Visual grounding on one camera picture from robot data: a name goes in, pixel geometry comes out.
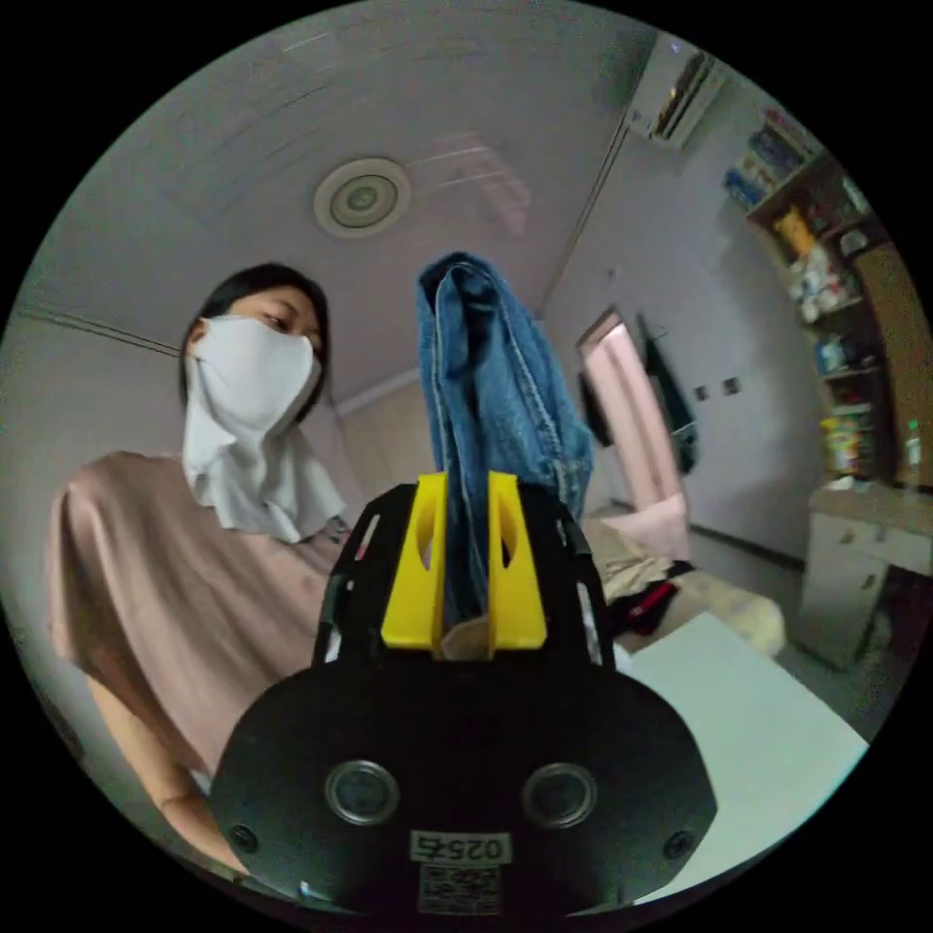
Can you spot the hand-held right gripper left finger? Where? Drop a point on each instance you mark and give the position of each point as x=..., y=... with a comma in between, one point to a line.
x=408, y=583

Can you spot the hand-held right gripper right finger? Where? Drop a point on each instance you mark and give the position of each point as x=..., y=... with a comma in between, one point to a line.
x=519, y=590

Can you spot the blue jeans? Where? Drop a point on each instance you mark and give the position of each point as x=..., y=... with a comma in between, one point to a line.
x=503, y=364

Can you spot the person's right forearm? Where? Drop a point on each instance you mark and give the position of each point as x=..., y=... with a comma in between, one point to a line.
x=208, y=838

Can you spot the pile of clothes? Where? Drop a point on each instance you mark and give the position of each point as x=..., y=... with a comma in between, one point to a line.
x=645, y=601

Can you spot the pink curtain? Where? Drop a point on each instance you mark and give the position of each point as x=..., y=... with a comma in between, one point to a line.
x=634, y=415

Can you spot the bed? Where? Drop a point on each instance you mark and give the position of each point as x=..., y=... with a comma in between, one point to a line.
x=736, y=605

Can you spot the person's body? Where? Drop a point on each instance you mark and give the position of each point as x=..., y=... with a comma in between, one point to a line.
x=182, y=554

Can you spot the dark hanging garment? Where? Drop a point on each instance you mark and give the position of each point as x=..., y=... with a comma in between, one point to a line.
x=670, y=393

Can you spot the white flat board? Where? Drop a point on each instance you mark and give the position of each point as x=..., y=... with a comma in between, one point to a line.
x=736, y=736

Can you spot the white cupboard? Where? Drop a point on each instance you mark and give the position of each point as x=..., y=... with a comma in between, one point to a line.
x=853, y=568

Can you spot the round ceiling lamp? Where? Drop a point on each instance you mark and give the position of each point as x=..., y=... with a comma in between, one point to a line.
x=361, y=197

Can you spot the white air conditioner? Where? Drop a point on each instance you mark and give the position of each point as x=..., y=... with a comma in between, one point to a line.
x=678, y=91

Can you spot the brown wall shelf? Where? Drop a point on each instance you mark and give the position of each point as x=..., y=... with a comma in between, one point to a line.
x=831, y=306

